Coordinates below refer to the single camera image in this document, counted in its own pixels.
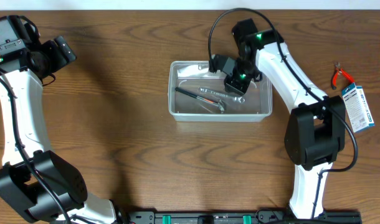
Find silver offset ring wrench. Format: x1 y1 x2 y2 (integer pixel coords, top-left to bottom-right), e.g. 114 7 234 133
198 87 245 104

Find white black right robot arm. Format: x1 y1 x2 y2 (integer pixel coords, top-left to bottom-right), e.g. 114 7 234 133
209 19 345 219

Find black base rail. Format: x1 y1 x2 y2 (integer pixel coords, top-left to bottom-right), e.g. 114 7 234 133
124 208 363 224

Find white teal screwdriver box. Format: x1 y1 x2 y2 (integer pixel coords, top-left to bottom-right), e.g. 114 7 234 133
341 83 375 133

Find clear plastic container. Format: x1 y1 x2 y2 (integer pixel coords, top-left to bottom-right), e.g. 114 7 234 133
168 61 272 122

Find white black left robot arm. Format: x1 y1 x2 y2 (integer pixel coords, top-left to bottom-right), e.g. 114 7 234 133
0 15 125 223

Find red black handled pliers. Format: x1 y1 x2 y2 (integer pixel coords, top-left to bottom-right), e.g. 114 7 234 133
330 62 354 90

